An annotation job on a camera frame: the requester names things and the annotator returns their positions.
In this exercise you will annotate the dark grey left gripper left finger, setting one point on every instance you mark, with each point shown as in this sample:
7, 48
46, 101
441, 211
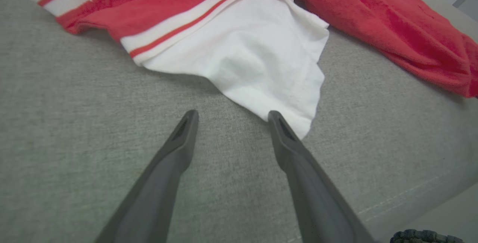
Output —
157, 198

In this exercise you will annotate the red jersey with white trim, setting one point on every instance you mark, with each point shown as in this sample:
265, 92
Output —
254, 49

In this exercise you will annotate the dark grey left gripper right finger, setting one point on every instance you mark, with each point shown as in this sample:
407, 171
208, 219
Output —
317, 205

